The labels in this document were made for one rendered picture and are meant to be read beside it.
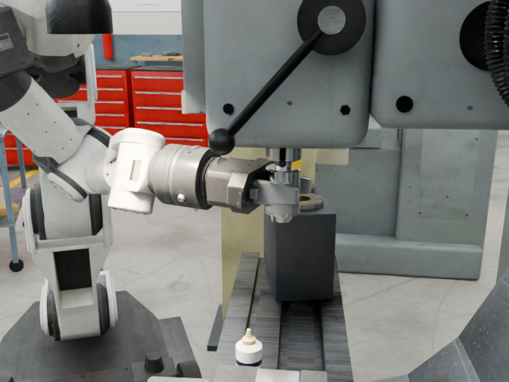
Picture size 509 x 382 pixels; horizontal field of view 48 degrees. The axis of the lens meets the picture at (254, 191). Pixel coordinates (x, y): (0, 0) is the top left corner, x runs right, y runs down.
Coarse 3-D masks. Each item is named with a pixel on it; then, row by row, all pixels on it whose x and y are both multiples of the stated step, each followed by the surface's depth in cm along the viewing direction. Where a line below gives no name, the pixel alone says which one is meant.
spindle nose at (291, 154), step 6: (270, 150) 74; (276, 150) 74; (288, 150) 74; (294, 150) 74; (300, 150) 75; (270, 156) 74; (276, 156) 74; (288, 156) 74; (294, 156) 74; (300, 156) 75
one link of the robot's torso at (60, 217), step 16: (96, 96) 132; (80, 112) 130; (32, 192) 135; (48, 192) 132; (32, 208) 133; (48, 208) 132; (64, 208) 133; (80, 208) 134; (96, 208) 136; (48, 224) 133; (64, 224) 134; (80, 224) 136; (96, 224) 137
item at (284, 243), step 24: (312, 192) 126; (264, 216) 133; (312, 216) 113; (264, 240) 134; (288, 240) 114; (312, 240) 114; (288, 264) 115; (312, 264) 116; (288, 288) 117; (312, 288) 117
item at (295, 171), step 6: (270, 168) 76; (276, 168) 76; (288, 168) 76; (294, 168) 76; (300, 168) 76; (270, 174) 75; (276, 174) 75; (282, 174) 74; (288, 174) 74; (294, 174) 75; (300, 174) 76
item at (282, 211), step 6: (270, 180) 75; (276, 180) 75; (282, 180) 75; (288, 180) 75; (294, 180) 75; (300, 180) 76; (294, 186) 75; (300, 186) 77; (300, 192) 77; (270, 210) 77; (276, 210) 76; (282, 210) 76; (288, 210) 76; (294, 210) 76; (276, 216) 76; (282, 216) 76; (288, 216) 76
